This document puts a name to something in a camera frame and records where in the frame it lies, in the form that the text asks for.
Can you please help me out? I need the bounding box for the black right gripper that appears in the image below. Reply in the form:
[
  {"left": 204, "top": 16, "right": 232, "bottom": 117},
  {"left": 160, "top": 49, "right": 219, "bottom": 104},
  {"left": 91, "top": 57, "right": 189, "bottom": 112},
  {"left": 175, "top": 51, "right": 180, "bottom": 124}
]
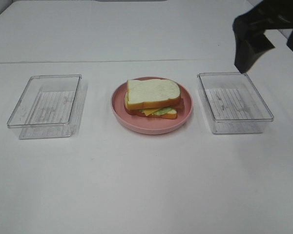
[{"left": 232, "top": 0, "right": 293, "bottom": 74}]

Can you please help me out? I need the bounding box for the bread slice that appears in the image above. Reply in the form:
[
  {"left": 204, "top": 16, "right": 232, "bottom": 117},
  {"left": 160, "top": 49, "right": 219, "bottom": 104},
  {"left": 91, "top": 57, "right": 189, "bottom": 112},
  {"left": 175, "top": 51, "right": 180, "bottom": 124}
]
[
  {"left": 126, "top": 78, "right": 181, "bottom": 110},
  {"left": 124, "top": 92, "right": 177, "bottom": 119}
]

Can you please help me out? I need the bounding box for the green lettuce leaf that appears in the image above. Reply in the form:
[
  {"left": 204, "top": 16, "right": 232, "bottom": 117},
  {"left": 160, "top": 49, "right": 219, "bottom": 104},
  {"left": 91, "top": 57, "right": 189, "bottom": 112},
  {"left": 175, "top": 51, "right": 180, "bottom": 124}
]
[{"left": 152, "top": 106, "right": 176, "bottom": 116}]

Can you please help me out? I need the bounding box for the yellow cheese slice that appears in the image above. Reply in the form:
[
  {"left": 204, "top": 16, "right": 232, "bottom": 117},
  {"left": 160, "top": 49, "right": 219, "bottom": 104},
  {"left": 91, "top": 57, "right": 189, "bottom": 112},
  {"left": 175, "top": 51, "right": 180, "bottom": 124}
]
[{"left": 139, "top": 108, "right": 161, "bottom": 116}]

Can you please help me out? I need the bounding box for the bacon strip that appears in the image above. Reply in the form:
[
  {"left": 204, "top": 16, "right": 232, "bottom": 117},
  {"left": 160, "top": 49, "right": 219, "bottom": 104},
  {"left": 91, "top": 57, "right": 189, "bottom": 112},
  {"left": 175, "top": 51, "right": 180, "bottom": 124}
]
[{"left": 175, "top": 99, "right": 184, "bottom": 109}]

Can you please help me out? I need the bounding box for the clear right plastic tray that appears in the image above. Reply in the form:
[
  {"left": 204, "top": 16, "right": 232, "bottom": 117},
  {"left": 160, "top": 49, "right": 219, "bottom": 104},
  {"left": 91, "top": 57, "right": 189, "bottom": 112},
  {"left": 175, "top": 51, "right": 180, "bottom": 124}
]
[{"left": 197, "top": 72, "right": 274, "bottom": 135}]

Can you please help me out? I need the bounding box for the clear plastic tray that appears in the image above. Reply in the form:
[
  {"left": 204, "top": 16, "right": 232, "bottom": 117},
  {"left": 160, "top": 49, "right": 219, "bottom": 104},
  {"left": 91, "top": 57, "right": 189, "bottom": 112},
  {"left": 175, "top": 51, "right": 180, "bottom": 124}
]
[
  {"left": 197, "top": 72, "right": 274, "bottom": 135},
  {"left": 7, "top": 75, "right": 87, "bottom": 139}
]

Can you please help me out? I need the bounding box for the clear left plastic tray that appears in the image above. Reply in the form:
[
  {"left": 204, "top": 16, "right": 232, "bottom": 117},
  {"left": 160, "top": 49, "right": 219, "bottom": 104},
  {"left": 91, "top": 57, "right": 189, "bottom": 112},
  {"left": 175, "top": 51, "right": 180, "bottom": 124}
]
[{"left": 7, "top": 75, "right": 87, "bottom": 139}]

